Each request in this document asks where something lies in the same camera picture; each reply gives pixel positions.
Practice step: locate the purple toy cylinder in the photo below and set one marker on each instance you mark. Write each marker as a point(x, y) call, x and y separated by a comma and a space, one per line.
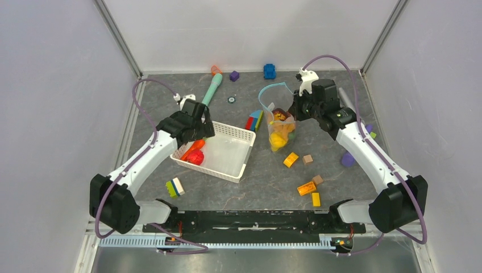
point(347, 159)

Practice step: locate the tan wooden cube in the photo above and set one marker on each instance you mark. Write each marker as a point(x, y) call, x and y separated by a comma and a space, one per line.
point(307, 159)
point(317, 180)

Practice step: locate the clear zip top bag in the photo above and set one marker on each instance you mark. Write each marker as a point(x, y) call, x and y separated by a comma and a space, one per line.
point(275, 100)

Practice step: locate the tan wooden cube upper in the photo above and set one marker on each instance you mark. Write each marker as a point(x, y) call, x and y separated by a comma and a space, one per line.
point(307, 159)

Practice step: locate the orange translucent brick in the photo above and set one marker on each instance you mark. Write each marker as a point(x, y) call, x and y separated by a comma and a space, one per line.
point(307, 188)

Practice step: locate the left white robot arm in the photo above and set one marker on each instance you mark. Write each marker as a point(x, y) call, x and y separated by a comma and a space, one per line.
point(112, 197)

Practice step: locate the yellow rounded brick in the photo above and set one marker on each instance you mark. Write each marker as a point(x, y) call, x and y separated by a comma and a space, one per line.
point(290, 159)

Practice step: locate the orange carrot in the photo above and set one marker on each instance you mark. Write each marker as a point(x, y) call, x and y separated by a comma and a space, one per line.
point(197, 145)

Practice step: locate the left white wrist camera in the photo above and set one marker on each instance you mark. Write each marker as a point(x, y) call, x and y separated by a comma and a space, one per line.
point(180, 100)

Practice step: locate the purple cube block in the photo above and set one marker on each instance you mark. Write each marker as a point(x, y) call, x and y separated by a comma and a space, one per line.
point(234, 76)

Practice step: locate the red blue yellow block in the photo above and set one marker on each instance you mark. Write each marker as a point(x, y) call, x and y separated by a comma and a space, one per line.
point(254, 121)

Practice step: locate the green blue white block stack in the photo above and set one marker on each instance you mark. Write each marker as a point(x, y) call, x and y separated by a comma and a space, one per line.
point(174, 188)

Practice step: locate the white perforated plastic basket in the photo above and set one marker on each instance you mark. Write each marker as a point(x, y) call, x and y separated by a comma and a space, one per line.
point(226, 153)

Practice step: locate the orange crinkled ginger root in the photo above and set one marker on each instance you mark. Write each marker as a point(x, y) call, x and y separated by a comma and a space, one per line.
point(283, 127)

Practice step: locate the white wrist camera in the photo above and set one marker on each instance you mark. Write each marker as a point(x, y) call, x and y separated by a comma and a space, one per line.
point(306, 78)
point(180, 100)

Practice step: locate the orange outline block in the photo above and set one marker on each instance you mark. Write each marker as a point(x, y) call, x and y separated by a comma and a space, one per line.
point(215, 70)

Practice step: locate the dark red apple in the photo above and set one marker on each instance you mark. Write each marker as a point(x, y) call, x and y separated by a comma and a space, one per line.
point(279, 114)

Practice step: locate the red strawberry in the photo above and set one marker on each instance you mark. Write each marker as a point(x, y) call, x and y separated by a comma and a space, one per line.
point(195, 157)

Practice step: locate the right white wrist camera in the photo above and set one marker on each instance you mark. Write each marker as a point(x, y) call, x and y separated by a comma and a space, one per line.
point(306, 78)

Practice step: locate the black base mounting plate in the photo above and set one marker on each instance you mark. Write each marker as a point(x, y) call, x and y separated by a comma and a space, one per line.
point(256, 226)

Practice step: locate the yellow small brick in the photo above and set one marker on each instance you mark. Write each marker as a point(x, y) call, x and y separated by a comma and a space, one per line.
point(316, 199)

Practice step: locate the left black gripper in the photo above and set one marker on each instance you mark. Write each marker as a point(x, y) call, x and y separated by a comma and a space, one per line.
point(206, 130)

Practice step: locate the tan wooden cube lower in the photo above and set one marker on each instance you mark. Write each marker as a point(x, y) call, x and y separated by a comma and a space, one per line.
point(317, 180)

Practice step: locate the small round teal token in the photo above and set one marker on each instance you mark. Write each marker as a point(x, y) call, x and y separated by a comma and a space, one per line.
point(231, 100)

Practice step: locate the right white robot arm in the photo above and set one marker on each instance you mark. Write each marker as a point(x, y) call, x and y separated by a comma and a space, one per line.
point(401, 197)

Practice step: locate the green cucumber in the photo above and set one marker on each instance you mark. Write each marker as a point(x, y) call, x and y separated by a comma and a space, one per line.
point(291, 135)

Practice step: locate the yellow lemon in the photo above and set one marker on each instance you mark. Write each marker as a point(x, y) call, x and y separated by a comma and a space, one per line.
point(277, 141)

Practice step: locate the blue toy car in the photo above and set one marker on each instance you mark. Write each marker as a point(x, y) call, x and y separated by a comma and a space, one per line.
point(269, 71)

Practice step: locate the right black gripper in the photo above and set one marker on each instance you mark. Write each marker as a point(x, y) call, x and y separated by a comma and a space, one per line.
point(294, 108)

